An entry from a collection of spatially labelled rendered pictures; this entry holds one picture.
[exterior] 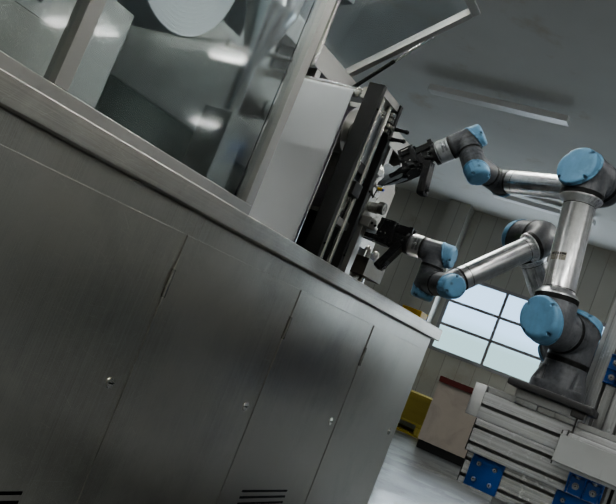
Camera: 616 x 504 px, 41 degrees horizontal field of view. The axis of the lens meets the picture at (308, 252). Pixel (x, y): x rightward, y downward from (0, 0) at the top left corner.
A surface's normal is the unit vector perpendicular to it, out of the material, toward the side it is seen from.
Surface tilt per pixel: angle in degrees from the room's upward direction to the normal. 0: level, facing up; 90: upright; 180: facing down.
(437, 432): 90
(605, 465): 90
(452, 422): 90
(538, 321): 98
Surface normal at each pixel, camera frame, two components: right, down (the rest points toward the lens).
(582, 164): -0.65, -0.46
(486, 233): -0.38, -0.23
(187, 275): 0.83, 0.29
